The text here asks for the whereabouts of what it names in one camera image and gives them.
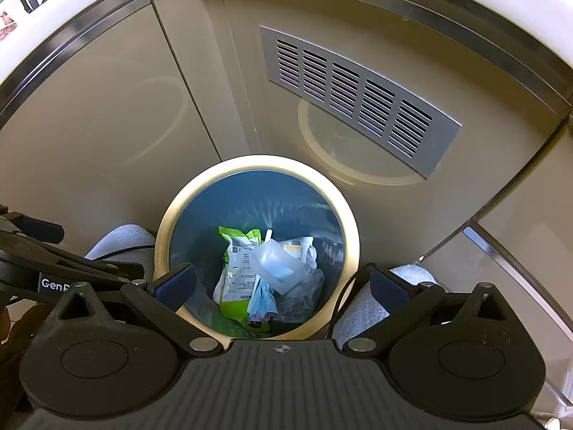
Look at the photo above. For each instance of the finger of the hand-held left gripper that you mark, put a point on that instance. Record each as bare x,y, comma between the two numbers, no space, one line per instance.
42,230
67,263

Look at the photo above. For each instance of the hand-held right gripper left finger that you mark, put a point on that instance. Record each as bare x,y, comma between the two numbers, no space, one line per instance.
174,284

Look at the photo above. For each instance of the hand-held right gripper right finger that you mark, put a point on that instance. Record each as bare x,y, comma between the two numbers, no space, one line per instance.
389,285

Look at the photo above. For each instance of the green white pouch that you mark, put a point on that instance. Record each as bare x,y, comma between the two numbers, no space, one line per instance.
237,277

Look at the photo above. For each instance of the clear plastic bag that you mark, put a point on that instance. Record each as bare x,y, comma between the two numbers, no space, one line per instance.
304,295

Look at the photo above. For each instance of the blue glove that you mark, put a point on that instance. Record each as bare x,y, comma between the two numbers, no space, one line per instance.
264,302

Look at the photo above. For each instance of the translucent plastic container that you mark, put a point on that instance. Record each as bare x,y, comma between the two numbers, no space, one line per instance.
273,264

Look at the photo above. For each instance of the yellow white wrapper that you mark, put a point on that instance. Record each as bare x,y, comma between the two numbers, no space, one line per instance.
293,245

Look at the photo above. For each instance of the round cream rim trash can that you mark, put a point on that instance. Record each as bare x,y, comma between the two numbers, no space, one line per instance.
268,162

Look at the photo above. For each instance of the pale blue terry slipper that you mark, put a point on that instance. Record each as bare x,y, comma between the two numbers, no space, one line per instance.
121,237
371,309

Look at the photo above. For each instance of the grey cabinet vent grille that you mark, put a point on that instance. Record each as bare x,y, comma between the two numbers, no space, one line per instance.
358,98

